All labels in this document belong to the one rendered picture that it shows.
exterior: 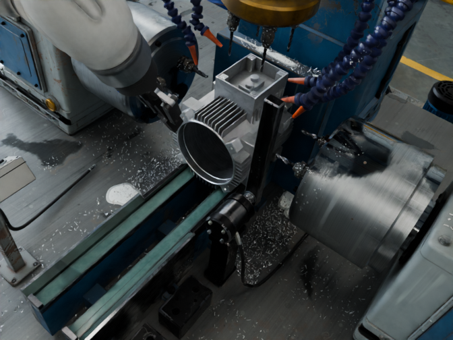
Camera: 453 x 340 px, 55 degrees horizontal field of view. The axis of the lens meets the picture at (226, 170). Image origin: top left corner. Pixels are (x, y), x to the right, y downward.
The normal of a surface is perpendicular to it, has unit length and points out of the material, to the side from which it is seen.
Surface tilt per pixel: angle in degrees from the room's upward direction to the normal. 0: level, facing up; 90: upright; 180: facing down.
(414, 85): 0
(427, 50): 0
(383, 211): 47
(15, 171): 53
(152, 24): 2
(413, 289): 89
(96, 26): 93
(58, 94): 89
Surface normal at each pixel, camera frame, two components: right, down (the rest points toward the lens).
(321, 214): -0.57, 0.39
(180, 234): 0.10, -0.66
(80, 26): 0.39, 0.79
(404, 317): -0.60, 0.55
